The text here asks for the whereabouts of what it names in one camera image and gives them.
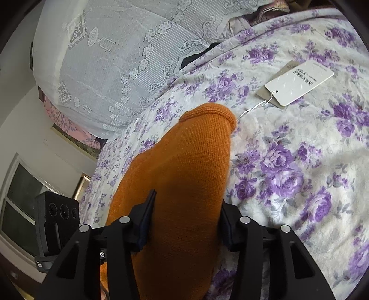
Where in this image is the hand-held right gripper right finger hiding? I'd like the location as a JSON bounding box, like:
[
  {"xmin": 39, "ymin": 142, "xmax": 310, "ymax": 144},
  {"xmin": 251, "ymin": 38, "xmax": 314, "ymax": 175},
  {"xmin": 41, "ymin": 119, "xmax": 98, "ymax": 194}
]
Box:
[{"xmin": 220, "ymin": 201, "xmax": 336, "ymax": 300}]

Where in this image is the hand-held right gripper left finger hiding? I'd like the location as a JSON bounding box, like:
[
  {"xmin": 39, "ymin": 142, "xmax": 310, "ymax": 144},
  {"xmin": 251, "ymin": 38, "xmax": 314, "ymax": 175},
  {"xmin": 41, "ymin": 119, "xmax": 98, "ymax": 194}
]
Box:
[{"xmin": 36, "ymin": 189, "xmax": 158, "ymax": 300}]

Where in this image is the orange knit sweater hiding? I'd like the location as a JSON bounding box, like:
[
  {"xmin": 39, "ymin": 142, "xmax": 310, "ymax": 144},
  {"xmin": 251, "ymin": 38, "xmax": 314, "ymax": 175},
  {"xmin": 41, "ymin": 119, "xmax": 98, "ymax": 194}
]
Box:
[{"xmin": 99, "ymin": 103, "xmax": 238, "ymax": 300}]

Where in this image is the window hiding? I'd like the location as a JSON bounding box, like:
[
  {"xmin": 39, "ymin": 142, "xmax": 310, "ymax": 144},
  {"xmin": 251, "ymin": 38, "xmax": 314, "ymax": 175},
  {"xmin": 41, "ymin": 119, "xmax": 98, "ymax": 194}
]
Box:
[{"xmin": 0, "ymin": 154, "xmax": 60, "ymax": 261}]

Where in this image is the pink floral blanket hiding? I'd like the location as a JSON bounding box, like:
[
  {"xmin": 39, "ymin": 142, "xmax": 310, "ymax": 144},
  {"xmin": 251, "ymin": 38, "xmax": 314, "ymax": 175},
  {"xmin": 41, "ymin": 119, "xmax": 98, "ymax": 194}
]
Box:
[{"xmin": 43, "ymin": 95, "xmax": 108, "ymax": 151}]

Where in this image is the purple floral bedsheet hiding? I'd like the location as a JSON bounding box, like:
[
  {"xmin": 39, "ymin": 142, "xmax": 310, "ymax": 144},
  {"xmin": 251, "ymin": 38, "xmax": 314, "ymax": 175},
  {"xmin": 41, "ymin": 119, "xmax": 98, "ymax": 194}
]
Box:
[{"xmin": 79, "ymin": 7, "xmax": 369, "ymax": 300}]

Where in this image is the beige hang tag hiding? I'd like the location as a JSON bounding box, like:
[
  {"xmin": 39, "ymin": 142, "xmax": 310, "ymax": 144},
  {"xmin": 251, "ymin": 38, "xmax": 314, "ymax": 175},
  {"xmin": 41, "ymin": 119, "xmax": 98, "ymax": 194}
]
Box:
[{"xmin": 256, "ymin": 61, "xmax": 298, "ymax": 100}]

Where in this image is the white hang tag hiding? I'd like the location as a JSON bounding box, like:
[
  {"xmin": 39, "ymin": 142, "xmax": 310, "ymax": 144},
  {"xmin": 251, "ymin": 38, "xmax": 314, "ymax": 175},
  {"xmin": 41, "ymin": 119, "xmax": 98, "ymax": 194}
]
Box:
[{"xmin": 264, "ymin": 59, "xmax": 334, "ymax": 109}]

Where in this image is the white lace cover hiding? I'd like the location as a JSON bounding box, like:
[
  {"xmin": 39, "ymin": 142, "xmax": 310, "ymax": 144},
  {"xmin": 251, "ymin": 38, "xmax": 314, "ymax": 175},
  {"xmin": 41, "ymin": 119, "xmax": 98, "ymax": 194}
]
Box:
[{"xmin": 30, "ymin": 0, "xmax": 279, "ymax": 141}]

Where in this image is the dark cloth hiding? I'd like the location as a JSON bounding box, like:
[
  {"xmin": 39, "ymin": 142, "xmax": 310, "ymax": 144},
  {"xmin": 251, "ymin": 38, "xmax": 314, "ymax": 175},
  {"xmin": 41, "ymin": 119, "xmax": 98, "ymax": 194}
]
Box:
[{"xmin": 178, "ymin": 48, "xmax": 215, "ymax": 70}]

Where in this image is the grey folded cloth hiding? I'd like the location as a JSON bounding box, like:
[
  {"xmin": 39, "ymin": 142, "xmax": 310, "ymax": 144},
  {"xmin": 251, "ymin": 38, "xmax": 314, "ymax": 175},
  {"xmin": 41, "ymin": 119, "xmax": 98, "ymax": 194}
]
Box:
[{"xmin": 221, "ymin": 17, "xmax": 256, "ymax": 40}]

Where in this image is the pink striped cloth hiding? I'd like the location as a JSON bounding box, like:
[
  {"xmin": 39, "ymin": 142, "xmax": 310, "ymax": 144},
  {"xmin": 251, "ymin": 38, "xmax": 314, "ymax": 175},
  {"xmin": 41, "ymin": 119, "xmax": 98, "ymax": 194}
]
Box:
[{"xmin": 248, "ymin": 0, "xmax": 290, "ymax": 26}]

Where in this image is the wooden frame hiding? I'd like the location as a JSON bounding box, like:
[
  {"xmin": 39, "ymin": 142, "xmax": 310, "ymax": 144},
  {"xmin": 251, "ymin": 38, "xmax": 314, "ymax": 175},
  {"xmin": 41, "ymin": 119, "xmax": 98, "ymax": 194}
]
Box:
[{"xmin": 73, "ymin": 172, "xmax": 93, "ymax": 210}]

